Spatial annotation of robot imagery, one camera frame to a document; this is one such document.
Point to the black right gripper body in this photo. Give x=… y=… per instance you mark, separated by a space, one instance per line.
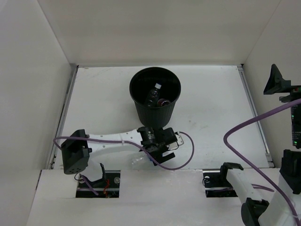
x=296 y=94

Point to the red label clear bottle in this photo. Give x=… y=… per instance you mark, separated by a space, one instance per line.
x=163 y=102

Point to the aluminium table rail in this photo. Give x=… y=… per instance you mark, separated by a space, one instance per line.
x=254 y=112
x=64 y=110

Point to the clear unlabelled plastic bottle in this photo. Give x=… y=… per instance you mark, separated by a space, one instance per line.
x=153 y=96

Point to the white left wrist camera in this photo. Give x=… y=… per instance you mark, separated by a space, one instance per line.
x=175 y=145

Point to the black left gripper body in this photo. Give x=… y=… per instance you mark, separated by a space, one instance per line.
x=163 y=156

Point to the blue label clear bottle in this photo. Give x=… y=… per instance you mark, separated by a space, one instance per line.
x=140 y=161

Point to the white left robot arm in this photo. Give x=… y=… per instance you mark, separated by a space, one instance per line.
x=81 y=150

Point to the left aluminium table rail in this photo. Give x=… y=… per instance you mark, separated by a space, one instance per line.
x=64 y=110

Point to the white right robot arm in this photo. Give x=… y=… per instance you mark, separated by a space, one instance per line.
x=284 y=209

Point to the right aluminium table rail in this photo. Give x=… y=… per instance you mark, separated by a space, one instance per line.
x=254 y=112

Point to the black plastic waste bin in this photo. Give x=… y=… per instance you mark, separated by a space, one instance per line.
x=140 y=85

